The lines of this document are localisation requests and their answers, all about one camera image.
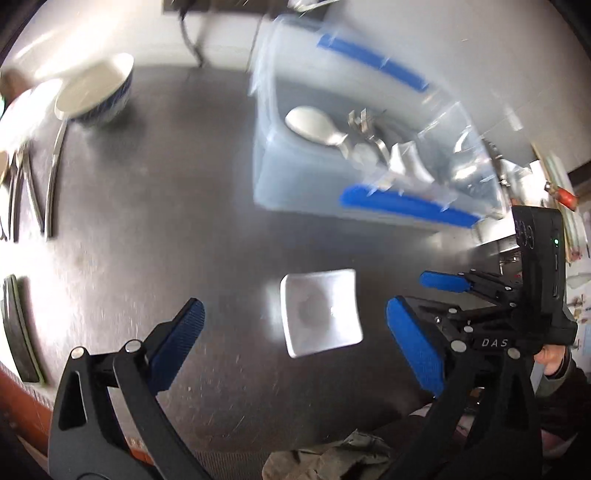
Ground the metal fork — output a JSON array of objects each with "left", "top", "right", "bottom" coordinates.
[
  {"left": 346, "top": 108, "right": 391, "bottom": 174},
  {"left": 24, "top": 142, "right": 47, "bottom": 232}
]

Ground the red valve handle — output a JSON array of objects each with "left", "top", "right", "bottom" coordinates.
[{"left": 545, "top": 182, "right": 576, "bottom": 209}]

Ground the person's right hand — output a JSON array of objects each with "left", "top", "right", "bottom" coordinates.
[{"left": 533, "top": 344, "right": 573, "bottom": 379}]

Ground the white plate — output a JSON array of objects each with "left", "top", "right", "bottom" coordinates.
[{"left": 0, "top": 78, "right": 63, "bottom": 153}]

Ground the metal knife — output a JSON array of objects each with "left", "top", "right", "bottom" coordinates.
[{"left": 45, "top": 117, "right": 70, "bottom": 239}]

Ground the white soup spoon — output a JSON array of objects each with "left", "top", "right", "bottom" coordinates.
[{"left": 285, "top": 106, "right": 352, "bottom": 158}]

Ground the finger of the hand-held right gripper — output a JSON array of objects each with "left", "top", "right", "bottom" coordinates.
[
  {"left": 419, "top": 269, "right": 525, "bottom": 308},
  {"left": 406, "top": 296, "right": 518, "bottom": 342}
]

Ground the blue patterned white bowl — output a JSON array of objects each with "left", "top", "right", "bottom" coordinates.
[{"left": 54, "top": 52, "right": 136, "bottom": 125}]

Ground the white square dish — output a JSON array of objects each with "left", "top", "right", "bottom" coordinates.
[{"left": 280, "top": 268, "right": 364, "bottom": 359}]

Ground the black cable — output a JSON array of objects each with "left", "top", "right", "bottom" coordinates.
[{"left": 178, "top": 0, "right": 206, "bottom": 68}]

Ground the metal utensil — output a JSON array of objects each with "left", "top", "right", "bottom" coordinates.
[{"left": 8, "top": 148, "right": 25, "bottom": 243}]

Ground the olive green clothing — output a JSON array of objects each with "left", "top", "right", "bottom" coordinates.
[{"left": 262, "top": 429, "right": 394, "bottom": 480}]

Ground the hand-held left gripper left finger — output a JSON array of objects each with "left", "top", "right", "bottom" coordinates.
[{"left": 48, "top": 298, "right": 213, "bottom": 480}]

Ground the clear plastic container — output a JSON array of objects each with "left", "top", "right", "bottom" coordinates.
[{"left": 252, "top": 14, "right": 513, "bottom": 229}]

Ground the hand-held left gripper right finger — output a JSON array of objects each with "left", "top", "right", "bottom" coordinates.
[{"left": 385, "top": 295, "right": 543, "bottom": 480}]

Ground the person's right forearm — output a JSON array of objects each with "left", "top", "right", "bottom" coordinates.
[{"left": 531, "top": 357, "right": 591, "bottom": 462}]

